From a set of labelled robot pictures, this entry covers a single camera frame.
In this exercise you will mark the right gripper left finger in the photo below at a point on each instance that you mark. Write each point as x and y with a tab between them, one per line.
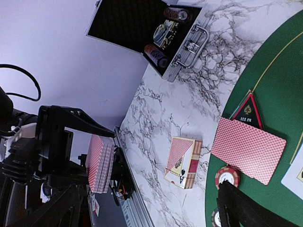
65	207

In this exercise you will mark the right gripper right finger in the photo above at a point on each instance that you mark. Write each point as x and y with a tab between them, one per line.
238	209

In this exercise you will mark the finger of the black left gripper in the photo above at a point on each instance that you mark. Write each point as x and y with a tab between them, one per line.
76	119

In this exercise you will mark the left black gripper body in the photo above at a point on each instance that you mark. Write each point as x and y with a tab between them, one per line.
45	156

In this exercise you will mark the black poker chip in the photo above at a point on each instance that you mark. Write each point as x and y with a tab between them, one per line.
215	218

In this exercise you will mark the red poker chip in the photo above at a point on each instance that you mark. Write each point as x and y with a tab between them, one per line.
227	173

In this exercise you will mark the red backed card deck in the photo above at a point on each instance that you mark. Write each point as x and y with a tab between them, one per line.
99	163

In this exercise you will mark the red backed playing card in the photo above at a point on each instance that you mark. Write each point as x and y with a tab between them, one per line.
254	152

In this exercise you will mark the face up playing card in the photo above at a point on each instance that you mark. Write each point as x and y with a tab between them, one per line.
293	179

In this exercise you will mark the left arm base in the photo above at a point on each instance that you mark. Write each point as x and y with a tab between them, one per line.
121	185

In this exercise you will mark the ace card box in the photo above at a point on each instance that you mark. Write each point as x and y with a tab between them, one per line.
182	163

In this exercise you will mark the orange purple chip row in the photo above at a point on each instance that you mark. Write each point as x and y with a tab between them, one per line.
156	56

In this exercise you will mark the green round poker mat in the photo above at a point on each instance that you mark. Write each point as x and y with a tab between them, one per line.
276	74

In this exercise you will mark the clear round dealer button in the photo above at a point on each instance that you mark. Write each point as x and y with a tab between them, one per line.
160	33

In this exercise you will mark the blue boxed card deck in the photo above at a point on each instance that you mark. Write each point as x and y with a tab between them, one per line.
173	27

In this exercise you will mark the aluminium poker case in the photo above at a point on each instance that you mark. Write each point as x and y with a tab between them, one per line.
132	23

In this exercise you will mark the red black chip row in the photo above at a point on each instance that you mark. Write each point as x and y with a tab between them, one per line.
176	14

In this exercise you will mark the front aluminium rail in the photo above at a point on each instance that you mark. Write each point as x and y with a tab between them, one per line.
106	210

